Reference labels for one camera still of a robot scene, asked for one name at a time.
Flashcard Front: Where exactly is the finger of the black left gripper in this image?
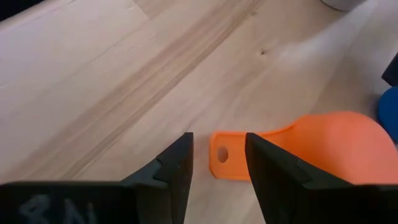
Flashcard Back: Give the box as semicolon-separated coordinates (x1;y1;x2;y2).
381;52;398;87

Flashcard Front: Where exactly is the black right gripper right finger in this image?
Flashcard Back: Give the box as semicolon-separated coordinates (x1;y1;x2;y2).
244;133;358;224

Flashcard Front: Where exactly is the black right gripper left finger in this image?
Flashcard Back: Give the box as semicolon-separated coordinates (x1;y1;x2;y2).
120;132;195;224

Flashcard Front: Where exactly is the blue measuring cup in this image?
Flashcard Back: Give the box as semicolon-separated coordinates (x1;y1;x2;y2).
377;86;398;143

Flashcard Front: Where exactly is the orange measuring cup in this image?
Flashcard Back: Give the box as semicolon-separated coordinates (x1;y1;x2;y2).
208;111;398;185

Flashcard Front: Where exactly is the short white round pot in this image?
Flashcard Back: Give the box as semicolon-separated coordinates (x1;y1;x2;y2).
320;0;369;12

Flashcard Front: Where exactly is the black aluminium table frame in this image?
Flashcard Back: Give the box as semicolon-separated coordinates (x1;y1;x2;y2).
0;0;46;22

